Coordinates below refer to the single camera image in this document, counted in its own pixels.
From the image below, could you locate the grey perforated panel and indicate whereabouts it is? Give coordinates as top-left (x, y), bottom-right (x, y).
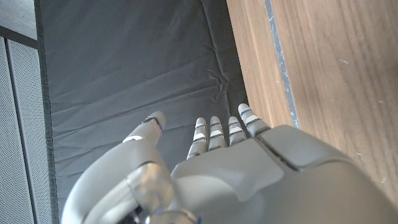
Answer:
top-left (0, 35), bottom-right (53, 224)

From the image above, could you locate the wooden panel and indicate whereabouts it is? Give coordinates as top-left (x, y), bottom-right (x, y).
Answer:
top-left (264, 0), bottom-right (301, 129)

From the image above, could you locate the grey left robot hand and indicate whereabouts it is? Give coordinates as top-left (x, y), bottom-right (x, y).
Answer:
top-left (60, 103), bottom-right (398, 224)

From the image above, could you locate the black backdrop curtain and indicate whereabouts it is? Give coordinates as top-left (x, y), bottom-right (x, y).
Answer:
top-left (34, 0), bottom-right (249, 224)

